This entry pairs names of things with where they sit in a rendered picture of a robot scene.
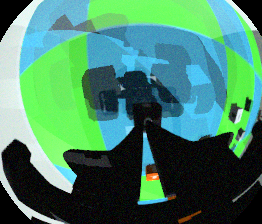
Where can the orange block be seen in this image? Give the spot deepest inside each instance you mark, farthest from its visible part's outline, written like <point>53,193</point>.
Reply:
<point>151,173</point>

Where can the green block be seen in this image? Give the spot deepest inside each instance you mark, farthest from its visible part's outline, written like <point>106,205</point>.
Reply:
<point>248,105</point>

